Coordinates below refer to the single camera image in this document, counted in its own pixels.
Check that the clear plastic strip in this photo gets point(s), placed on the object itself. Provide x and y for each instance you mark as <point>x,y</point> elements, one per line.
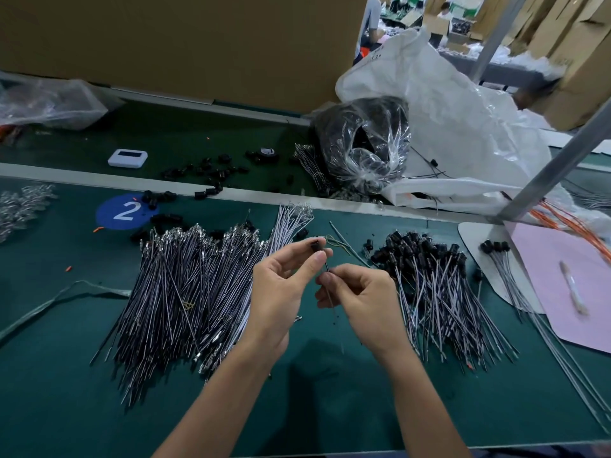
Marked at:
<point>57,300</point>

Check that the blue round number sticker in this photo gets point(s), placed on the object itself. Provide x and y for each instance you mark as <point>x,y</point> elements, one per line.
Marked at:
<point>124,212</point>

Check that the large white plastic sack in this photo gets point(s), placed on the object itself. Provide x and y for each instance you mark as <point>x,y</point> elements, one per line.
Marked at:
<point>458,119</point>

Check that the grey metal frame post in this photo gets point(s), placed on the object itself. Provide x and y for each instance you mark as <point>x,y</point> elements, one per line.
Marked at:
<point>556,159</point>
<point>498,35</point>

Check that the crumpled clear plastic bag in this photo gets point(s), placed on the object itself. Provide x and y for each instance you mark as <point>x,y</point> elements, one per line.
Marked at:
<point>53,102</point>

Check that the small white timer device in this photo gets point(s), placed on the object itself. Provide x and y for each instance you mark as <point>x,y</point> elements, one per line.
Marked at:
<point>127,158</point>

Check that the black plastic caps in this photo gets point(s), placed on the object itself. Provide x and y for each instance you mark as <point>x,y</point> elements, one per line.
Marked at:
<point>205,171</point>

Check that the person's left hand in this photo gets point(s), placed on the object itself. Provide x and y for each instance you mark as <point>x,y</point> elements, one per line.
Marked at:
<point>282,295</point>

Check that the person's right hand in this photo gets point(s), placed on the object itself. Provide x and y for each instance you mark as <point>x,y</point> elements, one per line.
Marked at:
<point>368,305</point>

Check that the pink paper sheet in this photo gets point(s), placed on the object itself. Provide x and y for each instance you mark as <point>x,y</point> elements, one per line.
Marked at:
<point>563,286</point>

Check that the person's right forearm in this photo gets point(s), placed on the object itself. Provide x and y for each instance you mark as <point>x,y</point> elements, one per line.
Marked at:
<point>425,410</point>

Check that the clear bag with black contents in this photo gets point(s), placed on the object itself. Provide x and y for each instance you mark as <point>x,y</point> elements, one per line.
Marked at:
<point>365,143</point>

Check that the person's left forearm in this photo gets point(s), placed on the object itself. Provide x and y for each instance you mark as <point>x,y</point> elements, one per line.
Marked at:
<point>215,410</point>

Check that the stack of cardboard boxes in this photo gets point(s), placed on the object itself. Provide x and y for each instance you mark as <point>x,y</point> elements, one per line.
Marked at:
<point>580,52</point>

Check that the brown cardboard panel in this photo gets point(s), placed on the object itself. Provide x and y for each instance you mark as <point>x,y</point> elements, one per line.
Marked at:
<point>191,47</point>

